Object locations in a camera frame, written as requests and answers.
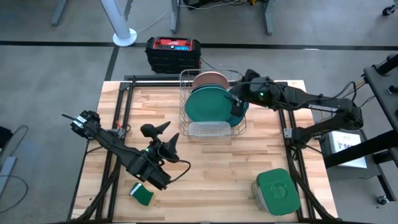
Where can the black aluminium table frame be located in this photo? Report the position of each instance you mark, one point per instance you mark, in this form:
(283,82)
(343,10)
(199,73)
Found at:
(117,186)

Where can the pink plate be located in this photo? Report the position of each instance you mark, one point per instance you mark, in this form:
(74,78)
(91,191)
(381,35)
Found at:
(210,79)

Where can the white tower fan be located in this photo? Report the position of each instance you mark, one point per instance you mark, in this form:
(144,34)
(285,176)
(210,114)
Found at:
(124,37)

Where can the translucent plastic cutlery holder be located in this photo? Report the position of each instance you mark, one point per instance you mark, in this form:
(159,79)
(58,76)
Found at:
(210,129)

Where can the large teal green plate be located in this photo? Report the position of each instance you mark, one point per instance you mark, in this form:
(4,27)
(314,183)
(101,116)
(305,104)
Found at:
(208,104)

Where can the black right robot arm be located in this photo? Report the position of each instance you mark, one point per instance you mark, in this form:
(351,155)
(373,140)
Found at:
(320,109)

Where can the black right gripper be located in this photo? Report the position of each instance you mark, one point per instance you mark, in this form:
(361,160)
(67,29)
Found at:
(256,88)

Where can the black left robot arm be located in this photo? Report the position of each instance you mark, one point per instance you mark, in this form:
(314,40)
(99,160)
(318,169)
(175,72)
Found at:
(118,149)

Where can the red black power station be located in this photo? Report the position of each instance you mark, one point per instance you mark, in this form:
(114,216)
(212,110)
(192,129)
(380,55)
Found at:
(172,53)

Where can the black caster wheel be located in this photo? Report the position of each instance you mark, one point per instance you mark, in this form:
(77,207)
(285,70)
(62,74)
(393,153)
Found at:
(388,11)

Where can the green white sponge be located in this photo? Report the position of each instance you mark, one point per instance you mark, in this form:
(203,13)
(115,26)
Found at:
(143,196)

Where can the white printed box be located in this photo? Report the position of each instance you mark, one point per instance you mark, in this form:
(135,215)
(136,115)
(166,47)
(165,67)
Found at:
(345,146)

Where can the black side stand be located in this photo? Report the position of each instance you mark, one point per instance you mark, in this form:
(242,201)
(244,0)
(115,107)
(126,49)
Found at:
(382,93)

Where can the green lid plastic container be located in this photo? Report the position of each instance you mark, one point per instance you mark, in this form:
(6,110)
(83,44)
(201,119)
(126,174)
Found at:
(276,191)

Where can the grey desk leg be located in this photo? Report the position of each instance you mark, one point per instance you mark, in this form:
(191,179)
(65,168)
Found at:
(59,12)
(175,15)
(269,18)

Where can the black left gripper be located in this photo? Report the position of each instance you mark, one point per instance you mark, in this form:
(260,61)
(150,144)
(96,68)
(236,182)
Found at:
(157,146)

